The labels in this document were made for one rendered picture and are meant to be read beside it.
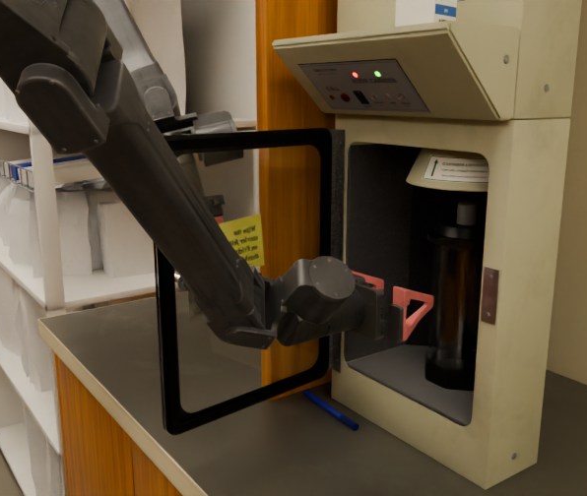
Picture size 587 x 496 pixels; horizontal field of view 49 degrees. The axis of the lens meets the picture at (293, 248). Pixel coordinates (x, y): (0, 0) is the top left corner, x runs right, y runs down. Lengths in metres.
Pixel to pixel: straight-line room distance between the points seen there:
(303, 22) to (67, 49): 0.61
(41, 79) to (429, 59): 0.43
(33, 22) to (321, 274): 0.40
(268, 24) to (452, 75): 0.35
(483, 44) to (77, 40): 0.42
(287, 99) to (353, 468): 0.54
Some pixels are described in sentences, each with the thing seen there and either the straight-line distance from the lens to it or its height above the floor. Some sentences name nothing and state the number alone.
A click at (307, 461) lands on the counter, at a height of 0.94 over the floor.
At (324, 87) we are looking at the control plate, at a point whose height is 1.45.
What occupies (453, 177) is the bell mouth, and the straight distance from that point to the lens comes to 0.88.
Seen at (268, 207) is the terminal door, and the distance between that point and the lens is 0.92.
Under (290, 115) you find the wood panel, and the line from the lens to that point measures 1.02.
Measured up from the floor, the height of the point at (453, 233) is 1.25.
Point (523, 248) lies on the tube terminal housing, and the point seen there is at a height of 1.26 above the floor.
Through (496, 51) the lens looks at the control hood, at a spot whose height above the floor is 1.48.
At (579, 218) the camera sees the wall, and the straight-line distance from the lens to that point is 1.25.
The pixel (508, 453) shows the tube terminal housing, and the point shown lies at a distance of 0.94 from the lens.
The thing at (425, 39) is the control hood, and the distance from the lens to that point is 0.72.
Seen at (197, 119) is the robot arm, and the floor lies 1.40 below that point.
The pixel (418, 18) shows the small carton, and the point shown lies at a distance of 0.78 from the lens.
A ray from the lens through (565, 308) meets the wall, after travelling 1.30.
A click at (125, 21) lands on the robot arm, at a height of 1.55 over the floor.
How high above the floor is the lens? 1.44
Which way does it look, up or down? 14 degrees down
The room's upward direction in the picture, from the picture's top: straight up
